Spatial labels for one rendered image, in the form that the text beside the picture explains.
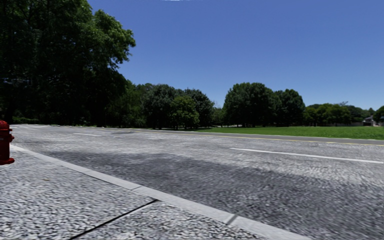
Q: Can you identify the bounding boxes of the trees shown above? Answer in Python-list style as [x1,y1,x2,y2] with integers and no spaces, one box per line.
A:
[211,82,306,128]
[302,101,384,127]
[0,0,216,130]

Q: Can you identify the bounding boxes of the red fire hydrant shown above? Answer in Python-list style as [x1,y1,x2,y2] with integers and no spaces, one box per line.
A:
[0,120,16,166]

